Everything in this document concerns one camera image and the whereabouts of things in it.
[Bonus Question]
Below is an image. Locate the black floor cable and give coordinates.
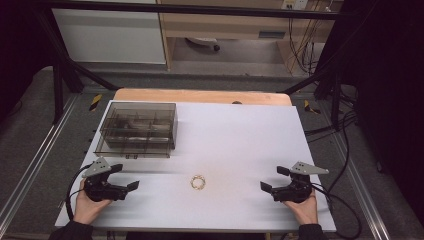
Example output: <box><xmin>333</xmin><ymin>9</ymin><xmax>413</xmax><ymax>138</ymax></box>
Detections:
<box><xmin>304</xmin><ymin>110</ymin><xmax>358</xmax><ymax>195</ymax></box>

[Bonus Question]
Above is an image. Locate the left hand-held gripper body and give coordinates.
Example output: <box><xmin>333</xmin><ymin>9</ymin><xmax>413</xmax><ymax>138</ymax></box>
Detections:
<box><xmin>81</xmin><ymin>156</ymin><xmax>128</xmax><ymax>203</ymax></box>

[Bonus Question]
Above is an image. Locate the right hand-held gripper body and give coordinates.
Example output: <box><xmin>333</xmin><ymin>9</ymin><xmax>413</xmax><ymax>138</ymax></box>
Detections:
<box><xmin>271</xmin><ymin>161</ymin><xmax>330</xmax><ymax>204</ymax></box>

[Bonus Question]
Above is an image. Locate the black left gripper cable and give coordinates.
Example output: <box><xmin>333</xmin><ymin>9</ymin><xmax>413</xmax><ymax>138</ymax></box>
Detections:
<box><xmin>64</xmin><ymin>163</ymin><xmax>93</xmax><ymax>222</ymax></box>

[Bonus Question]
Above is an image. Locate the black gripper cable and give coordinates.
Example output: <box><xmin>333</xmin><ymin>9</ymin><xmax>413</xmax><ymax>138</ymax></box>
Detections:
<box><xmin>64</xmin><ymin>163</ymin><xmax>93</xmax><ymax>222</ymax></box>
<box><xmin>311</xmin><ymin>182</ymin><xmax>363</xmax><ymax>240</ymax></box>

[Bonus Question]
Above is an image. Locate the black metal stand leg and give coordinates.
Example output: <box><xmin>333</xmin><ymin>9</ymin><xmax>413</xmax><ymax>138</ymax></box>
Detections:
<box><xmin>281</xmin><ymin>13</ymin><xmax>359</xmax><ymax>132</ymax></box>
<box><xmin>33</xmin><ymin>9</ymin><xmax>122</xmax><ymax>126</ymax></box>

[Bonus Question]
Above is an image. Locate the bundle of hanging cables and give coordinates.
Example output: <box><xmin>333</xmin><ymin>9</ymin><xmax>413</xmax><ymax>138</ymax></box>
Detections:
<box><xmin>287</xmin><ymin>15</ymin><xmax>322</xmax><ymax>76</ymax></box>

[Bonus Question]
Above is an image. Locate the black metal frame bar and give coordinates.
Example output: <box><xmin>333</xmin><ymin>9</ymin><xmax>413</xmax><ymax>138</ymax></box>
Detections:
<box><xmin>32</xmin><ymin>0</ymin><xmax>355</xmax><ymax>20</ymax></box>

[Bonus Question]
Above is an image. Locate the person's left hand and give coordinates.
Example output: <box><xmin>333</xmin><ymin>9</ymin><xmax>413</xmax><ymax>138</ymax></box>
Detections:
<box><xmin>72</xmin><ymin>179</ymin><xmax>113</xmax><ymax>226</ymax></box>

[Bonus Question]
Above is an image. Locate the yellow black striped tape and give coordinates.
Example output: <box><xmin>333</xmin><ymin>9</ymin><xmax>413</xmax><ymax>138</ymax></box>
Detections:
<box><xmin>303</xmin><ymin>99</ymin><xmax>322</xmax><ymax>115</ymax></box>
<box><xmin>88</xmin><ymin>93</ymin><xmax>103</xmax><ymax>113</ymax></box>

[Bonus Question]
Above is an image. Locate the office chair base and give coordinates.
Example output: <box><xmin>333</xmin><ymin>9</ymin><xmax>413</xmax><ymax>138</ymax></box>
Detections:
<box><xmin>184</xmin><ymin>36</ymin><xmax>222</xmax><ymax>53</ymax></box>

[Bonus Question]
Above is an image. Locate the smoky transparent organizer box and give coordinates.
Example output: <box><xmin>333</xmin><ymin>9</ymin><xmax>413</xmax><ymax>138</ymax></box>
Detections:
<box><xmin>94</xmin><ymin>101</ymin><xmax>179</xmax><ymax>159</ymax></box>

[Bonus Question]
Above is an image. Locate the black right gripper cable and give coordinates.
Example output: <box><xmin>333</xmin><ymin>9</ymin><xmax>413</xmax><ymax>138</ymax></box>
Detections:
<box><xmin>311</xmin><ymin>182</ymin><xmax>363</xmax><ymax>240</ymax></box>

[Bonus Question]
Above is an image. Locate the wall power socket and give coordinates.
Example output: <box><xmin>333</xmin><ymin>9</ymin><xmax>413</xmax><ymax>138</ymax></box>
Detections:
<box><xmin>281</xmin><ymin>0</ymin><xmax>310</xmax><ymax>11</ymax></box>

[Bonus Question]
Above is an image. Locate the aluminium floor rail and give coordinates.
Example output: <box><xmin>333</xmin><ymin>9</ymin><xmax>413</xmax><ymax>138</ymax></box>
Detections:
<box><xmin>0</xmin><ymin>94</ymin><xmax>80</xmax><ymax>228</ymax></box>
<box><xmin>332</xmin><ymin>132</ymin><xmax>392</xmax><ymax>240</ymax></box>

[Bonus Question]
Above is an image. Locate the gold bracelet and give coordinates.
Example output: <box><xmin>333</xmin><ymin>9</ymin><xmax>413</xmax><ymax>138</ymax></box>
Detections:
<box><xmin>190</xmin><ymin>174</ymin><xmax>207</xmax><ymax>191</ymax></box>

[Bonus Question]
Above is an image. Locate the white cabinet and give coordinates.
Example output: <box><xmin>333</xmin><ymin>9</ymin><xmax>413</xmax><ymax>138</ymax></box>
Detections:
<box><xmin>51</xmin><ymin>0</ymin><xmax>167</xmax><ymax>65</ymax></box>

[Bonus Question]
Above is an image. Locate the dark curtain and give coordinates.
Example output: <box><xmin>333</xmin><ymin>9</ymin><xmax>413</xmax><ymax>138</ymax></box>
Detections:
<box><xmin>0</xmin><ymin>0</ymin><xmax>56</xmax><ymax>121</ymax></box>
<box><xmin>324</xmin><ymin>0</ymin><xmax>424</xmax><ymax>228</ymax></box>

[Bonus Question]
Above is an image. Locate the person's right hand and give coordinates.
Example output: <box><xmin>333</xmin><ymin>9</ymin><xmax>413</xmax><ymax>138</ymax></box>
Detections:
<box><xmin>282</xmin><ymin>194</ymin><xmax>320</xmax><ymax>226</ymax></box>

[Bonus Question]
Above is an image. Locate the wooden desk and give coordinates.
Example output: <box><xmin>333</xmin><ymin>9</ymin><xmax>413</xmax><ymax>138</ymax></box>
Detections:
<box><xmin>155</xmin><ymin>0</ymin><xmax>345</xmax><ymax>72</ymax></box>

